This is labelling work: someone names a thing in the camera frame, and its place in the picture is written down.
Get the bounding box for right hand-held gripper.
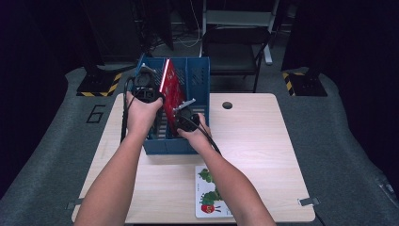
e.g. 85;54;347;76
172;98;201;133

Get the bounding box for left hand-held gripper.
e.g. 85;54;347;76
131;63;165;105

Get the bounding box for red picture book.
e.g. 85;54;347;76
159;58;186;137

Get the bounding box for blue plastic file rack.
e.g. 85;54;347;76
135;56;212;155

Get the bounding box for white caterpillar picture book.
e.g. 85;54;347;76
194;165;234;219

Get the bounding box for person's right hand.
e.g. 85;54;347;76
176;112;216;155

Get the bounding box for person's left hand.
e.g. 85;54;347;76
125;90;165;140

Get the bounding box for black stand base yellow stripes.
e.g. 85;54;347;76
281;68;328;97
75;64;123;98

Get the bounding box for black tape floor marking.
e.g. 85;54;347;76
86;105;106;124

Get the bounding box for black chair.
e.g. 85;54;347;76
200;26;273;94

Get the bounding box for grey tape strip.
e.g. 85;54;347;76
65;197;85;211
296;197;321;207

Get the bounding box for right hand-held gripper cable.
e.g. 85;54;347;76
183;114;223;156

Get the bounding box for hand-held gripper cable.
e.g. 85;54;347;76
120;76;137;144
183;114;223;156

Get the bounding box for left hand-held gripper cable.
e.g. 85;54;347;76
120;76;137;144

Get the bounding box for white floor cable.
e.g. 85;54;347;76
173;0;201;49

